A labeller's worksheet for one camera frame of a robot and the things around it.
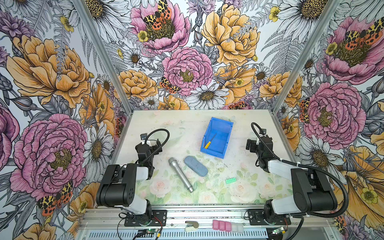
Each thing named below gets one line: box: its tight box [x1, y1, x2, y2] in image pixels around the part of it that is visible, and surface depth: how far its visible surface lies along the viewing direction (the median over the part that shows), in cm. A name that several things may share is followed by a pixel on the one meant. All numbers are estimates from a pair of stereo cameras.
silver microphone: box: [168, 157, 195, 193], surface depth 88 cm
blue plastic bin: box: [200, 117, 234, 159], surface depth 105 cm
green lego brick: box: [225, 177, 237, 184], surface depth 87 cm
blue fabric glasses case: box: [184, 155, 209, 177], surface depth 91 cm
